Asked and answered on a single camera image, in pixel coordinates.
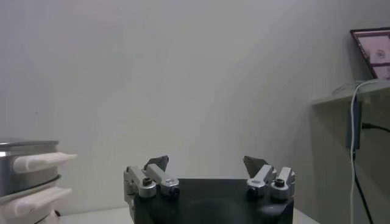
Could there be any dark power adapter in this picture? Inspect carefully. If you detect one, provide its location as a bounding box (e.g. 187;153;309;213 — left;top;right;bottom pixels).
345;101;364;150

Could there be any stainless steel steamer basket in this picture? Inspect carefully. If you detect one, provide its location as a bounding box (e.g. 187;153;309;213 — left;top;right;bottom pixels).
0;138;78;198

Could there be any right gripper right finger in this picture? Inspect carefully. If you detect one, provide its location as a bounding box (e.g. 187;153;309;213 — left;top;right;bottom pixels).
243;155;296;200

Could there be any black power cable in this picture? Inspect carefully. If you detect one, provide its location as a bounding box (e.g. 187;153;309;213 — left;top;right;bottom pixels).
352;121;390;224

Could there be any white power cable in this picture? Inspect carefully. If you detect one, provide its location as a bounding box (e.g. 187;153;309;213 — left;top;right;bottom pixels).
349;79;382;224

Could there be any dark framed display screen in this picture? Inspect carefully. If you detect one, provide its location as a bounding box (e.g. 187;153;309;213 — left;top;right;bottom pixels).
349;26;390;81

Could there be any white side table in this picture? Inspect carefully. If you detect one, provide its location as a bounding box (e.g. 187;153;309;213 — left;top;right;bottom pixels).
311;79;390;224

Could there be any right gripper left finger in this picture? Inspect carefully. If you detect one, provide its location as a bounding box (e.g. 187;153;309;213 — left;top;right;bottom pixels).
122;155;181;211

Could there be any white electric pot base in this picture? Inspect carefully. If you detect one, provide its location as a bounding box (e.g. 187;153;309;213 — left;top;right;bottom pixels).
0;175;73;224

